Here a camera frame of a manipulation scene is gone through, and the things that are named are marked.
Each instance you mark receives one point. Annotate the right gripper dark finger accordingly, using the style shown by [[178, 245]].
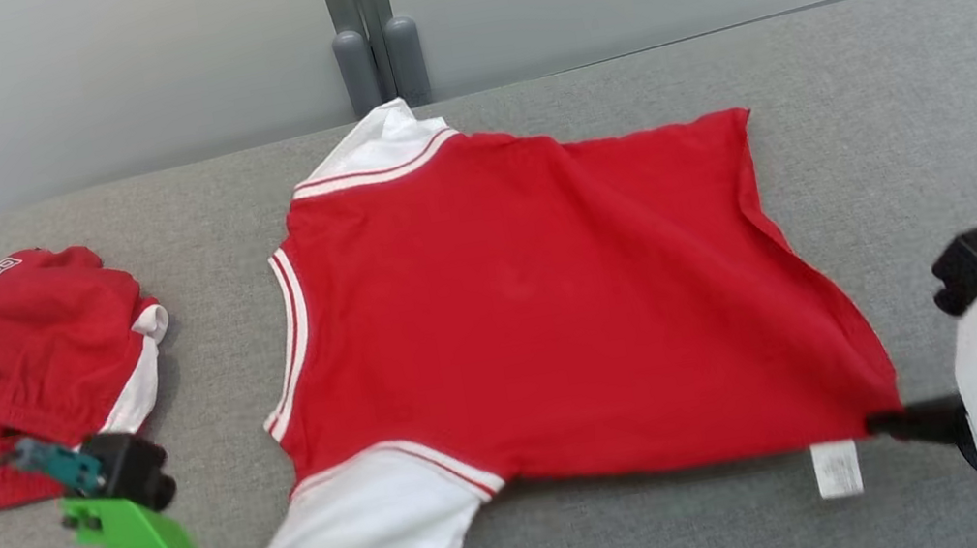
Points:
[[932, 411], [940, 430]]

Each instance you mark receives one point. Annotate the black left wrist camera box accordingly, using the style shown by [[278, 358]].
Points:
[[127, 468]]

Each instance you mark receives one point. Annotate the teal left camera connector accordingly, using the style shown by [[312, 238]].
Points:
[[63, 466]]

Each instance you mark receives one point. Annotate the grey double partition post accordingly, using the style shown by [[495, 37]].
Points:
[[353, 70]]

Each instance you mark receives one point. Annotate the red shorts with white stripes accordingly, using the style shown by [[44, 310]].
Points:
[[20, 348]]

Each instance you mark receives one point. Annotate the red basketball jersey number 23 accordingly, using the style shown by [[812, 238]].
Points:
[[533, 306]]

